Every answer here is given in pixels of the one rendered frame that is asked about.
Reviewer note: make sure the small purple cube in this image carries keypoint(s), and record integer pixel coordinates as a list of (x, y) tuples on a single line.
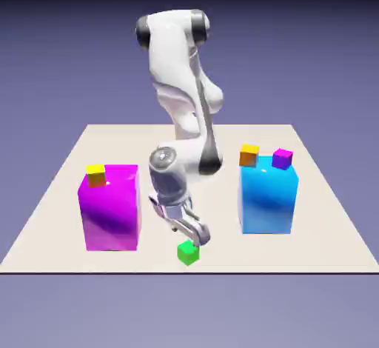
[(282, 159)]

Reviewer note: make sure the small green cube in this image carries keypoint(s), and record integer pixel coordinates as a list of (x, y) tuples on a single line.
[(187, 253)]

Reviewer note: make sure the large blue box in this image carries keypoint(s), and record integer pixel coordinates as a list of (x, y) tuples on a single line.
[(268, 197)]

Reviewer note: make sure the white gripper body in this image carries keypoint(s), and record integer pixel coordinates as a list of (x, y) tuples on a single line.
[(189, 227)]

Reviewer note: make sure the large magenta box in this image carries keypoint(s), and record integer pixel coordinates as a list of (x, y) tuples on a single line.
[(111, 211)]

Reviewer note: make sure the small yellow cube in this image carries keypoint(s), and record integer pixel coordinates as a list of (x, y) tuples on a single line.
[(96, 176)]

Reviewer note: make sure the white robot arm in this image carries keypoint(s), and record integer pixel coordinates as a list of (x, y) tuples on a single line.
[(174, 87)]

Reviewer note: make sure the small orange cube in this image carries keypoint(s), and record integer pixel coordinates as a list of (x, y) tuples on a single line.
[(248, 156)]

